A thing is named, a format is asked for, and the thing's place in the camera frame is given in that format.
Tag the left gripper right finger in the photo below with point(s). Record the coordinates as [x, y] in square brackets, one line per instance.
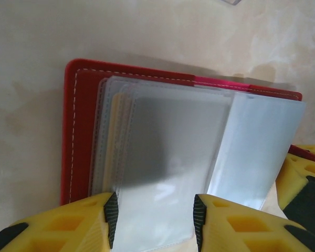
[252, 231]

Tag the clear acrylic card stand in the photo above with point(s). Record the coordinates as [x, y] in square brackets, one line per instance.
[232, 1]

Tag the red card holder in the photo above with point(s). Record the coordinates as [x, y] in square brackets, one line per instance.
[86, 131]

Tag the tan credit card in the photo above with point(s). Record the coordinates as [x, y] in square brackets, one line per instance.
[116, 136]

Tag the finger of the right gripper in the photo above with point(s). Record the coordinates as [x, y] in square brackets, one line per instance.
[299, 183]

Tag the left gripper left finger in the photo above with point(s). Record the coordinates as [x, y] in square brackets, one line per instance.
[55, 228]

